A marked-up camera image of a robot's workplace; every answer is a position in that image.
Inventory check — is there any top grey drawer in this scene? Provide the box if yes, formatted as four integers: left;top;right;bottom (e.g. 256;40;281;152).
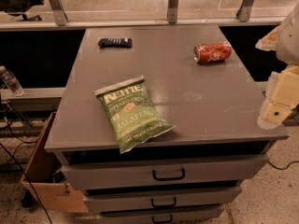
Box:
62;154;268;190

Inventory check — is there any grey drawer cabinet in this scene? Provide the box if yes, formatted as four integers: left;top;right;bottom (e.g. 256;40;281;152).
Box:
44;23;291;224

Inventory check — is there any brown cardboard box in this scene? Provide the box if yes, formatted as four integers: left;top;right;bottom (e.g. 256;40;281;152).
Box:
21;112;88;213

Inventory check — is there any metal railing frame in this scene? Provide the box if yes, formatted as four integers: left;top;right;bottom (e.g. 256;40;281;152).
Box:
0;0;299;33

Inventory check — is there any green jalapeno chips bag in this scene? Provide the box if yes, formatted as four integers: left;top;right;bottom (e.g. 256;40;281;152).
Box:
94;76;174;154

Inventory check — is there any bottom grey drawer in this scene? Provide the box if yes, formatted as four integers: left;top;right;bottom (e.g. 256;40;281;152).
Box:
100;205;223;224

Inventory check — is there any dark blue ridged object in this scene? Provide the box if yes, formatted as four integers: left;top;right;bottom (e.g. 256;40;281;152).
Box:
98;37;133;49

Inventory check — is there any black floor cable right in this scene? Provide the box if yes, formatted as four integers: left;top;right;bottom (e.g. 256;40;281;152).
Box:
267;160;299;171

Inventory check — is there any black floor cable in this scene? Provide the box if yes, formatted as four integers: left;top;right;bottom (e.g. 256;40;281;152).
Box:
267;160;299;171
0;100;54;224

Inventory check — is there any red coke can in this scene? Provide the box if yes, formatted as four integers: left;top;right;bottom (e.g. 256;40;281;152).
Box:
193;42;232;63

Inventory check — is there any clear plastic water bottle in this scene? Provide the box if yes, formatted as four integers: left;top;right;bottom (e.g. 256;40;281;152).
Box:
0;65;24;96

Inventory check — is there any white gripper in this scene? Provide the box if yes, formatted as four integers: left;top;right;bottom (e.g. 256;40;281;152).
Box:
255;4;299;130

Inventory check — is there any grey drawer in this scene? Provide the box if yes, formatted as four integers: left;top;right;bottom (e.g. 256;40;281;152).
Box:
83;186;241;213
100;205;223;224
62;154;268;190

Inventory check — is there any black floor cable left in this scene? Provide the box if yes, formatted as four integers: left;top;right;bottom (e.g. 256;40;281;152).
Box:
0;100;54;224

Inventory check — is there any middle grey drawer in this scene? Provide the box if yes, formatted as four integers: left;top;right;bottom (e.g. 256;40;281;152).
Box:
83;186;241;213

